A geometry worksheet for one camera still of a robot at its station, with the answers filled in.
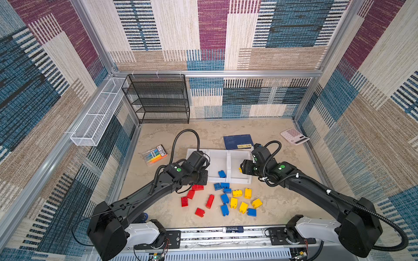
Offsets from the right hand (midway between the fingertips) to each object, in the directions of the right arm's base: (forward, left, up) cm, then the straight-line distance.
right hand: (246, 169), depth 83 cm
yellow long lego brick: (-8, +4, -10) cm, 14 cm away
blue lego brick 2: (-11, +11, -10) cm, 18 cm away
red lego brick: (-11, +32, -12) cm, 36 cm away
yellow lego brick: (-9, -1, -9) cm, 13 cm away
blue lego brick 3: (-16, +11, -11) cm, 23 cm away
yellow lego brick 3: (-16, +2, -10) cm, 19 cm away
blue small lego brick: (-7, +9, -11) cm, 16 cm away
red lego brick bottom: (-16, +24, -14) cm, 32 cm away
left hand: (-4, +20, +2) cm, 20 cm away
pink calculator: (+27, -38, -10) cm, 48 cm away
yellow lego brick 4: (-14, -5, -11) cm, 18 cm away
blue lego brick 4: (-18, -1, -11) cm, 21 cm away
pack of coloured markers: (+16, +51, -10) cm, 55 cm away
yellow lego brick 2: (-13, +7, -10) cm, 18 cm away
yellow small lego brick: (-3, +3, +3) cm, 5 cm away
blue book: (+26, -1, -12) cm, 29 cm away
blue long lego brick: (-4, +11, -9) cm, 15 cm away
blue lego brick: (+2, +11, -10) cm, 15 cm away
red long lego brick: (-12, +19, -10) cm, 25 cm away
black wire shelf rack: (+50, +51, +8) cm, 72 cm away
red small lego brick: (-7, +28, -12) cm, 32 cm away
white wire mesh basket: (+25, +84, +6) cm, 88 cm away
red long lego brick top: (-5, +25, -10) cm, 27 cm away
